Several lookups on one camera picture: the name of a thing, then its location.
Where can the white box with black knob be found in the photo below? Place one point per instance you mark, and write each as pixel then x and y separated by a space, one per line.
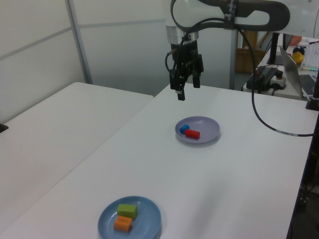
pixel 279 82

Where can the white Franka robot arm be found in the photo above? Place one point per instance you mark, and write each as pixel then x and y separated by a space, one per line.
pixel 189 15

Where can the grey partition post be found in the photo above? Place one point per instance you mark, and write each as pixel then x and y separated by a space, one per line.
pixel 232 74
pixel 79 42

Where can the blue plate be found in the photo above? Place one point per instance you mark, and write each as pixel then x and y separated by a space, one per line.
pixel 147 216

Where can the yellow ball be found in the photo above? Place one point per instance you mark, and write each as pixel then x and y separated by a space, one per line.
pixel 297 59

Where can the black monitor stand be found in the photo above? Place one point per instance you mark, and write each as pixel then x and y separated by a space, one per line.
pixel 274 49

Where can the orange rectangular block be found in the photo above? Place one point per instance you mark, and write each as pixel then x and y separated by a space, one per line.
pixel 122 223

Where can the red cylinder block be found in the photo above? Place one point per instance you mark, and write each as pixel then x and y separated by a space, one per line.
pixel 193 134

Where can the green rectangular block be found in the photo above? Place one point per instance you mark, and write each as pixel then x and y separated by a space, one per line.
pixel 127 211

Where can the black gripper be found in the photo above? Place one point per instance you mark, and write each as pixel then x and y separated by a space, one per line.
pixel 185 59

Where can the orange bowl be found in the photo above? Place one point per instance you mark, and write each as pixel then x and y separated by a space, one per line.
pixel 296 39

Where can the black metal stand frame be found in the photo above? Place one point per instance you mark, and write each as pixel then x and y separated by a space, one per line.
pixel 309 174

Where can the silver laptop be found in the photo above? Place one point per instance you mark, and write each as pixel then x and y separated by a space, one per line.
pixel 290 69

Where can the black electronics box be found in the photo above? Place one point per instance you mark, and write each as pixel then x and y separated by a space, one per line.
pixel 264 74

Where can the dark blue ball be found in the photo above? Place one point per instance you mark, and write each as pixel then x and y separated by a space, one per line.
pixel 299 49

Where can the blue hexagonal block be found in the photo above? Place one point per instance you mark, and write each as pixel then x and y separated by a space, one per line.
pixel 184 129

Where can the purple plate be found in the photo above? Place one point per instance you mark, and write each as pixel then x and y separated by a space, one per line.
pixel 207 127

